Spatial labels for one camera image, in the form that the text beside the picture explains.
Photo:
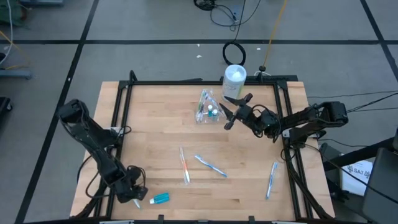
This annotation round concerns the blue white toothbrush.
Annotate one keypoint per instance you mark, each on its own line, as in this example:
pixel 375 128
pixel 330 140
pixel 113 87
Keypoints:
pixel 271 180
pixel 211 166
pixel 207 99

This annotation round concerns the black table clamp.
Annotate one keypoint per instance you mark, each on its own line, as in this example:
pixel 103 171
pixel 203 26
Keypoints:
pixel 251 219
pixel 160 218

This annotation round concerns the green white toothbrush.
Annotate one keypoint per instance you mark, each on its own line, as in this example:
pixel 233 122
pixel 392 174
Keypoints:
pixel 203 98
pixel 137 204

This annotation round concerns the green duffel bag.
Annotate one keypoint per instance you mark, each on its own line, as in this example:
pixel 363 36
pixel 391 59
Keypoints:
pixel 9 12

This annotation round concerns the clear plastic bag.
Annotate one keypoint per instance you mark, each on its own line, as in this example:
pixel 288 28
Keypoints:
pixel 202 119

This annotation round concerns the wooden desk grey legs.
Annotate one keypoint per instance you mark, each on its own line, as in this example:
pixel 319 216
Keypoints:
pixel 15 74

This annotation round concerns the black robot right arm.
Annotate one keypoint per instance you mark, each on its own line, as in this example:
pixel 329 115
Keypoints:
pixel 311 118

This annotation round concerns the white printed paper sheet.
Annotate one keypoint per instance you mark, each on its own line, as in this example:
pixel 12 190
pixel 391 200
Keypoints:
pixel 357 183

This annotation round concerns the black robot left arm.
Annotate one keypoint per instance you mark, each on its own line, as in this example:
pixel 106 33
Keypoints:
pixel 93 143

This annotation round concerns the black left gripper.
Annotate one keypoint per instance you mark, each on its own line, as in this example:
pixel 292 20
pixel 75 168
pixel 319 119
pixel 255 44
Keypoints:
pixel 130 188

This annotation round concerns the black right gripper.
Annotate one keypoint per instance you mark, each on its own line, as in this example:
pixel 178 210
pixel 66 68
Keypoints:
pixel 245 115

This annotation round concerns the black caster wheel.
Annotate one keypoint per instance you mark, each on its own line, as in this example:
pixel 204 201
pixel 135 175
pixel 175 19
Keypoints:
pixel 4 105

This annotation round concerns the white wipes canister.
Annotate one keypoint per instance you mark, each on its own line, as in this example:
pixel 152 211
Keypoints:
pixel 233 84

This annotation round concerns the orange white wrapped toothbrush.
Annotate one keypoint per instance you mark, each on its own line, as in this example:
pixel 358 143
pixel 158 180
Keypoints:
pixel 185 166

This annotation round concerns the black stand leg beam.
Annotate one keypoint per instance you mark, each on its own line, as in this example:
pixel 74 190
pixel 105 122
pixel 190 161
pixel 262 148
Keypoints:
pixel 357 154

